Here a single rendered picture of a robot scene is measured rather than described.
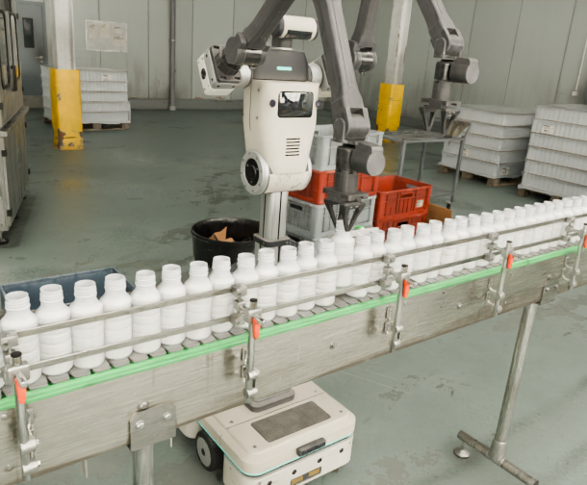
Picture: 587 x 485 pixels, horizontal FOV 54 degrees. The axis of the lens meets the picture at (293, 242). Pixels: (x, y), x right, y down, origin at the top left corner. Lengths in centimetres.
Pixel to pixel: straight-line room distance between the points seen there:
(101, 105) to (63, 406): 972
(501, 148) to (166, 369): 745
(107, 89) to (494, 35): 781
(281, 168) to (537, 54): 1094
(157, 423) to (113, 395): 13
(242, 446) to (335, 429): 37
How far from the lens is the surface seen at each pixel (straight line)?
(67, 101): 881
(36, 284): 173
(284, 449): 218
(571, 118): 772
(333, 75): 141
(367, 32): 203
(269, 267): 129
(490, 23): 1338
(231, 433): 222
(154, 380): 121
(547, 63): 1256
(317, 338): 142
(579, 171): 767
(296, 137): 198
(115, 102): 1082
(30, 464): 114
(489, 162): 841
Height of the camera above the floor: 160
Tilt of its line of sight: 19 degrees down
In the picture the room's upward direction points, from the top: 4 degrees clockwise
